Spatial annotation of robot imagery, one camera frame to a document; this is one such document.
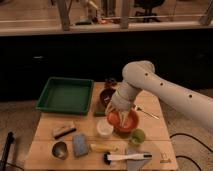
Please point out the yellow banana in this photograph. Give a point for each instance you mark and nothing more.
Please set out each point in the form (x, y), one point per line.
(102, 148)

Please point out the white paper cup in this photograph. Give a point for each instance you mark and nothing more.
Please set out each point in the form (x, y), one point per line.
(104, 129)

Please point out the green cucumber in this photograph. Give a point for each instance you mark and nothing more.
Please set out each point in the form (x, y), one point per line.
(99, 111)

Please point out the black office chair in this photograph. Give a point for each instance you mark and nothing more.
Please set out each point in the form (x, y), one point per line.
(148, 6)

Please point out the orange bowl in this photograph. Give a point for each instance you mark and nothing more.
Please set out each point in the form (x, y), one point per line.
(130, 124)

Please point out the black pole stand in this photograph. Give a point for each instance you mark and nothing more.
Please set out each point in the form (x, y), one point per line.
(6, 150)

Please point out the metal cup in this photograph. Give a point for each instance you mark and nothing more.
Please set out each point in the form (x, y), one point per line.
(59, 150)

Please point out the wooden block eraser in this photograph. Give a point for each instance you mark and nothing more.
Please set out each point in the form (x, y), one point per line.
(64, 129)

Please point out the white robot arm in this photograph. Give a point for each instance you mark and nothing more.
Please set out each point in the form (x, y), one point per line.
(140, 75)

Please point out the green round fruit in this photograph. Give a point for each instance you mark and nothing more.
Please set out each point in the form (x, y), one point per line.
(137, 137)

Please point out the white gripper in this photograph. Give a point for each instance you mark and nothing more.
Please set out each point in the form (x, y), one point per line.
(123, 100)

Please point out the green plastic tray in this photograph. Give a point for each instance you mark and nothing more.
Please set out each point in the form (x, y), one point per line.
(66, 95)

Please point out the blue sponge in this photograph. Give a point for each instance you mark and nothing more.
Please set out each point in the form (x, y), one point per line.
(80, 146)

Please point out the grey cloth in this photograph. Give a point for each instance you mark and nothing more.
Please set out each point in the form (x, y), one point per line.
(136, 165)

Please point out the white handled black brush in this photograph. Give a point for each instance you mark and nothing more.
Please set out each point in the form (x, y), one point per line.
(108, 157)

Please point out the orange red apple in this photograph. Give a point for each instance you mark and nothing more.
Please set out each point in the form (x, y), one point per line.
(114, 118)

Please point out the dark brown bowl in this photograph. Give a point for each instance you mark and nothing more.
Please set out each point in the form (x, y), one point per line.
(105, 96)

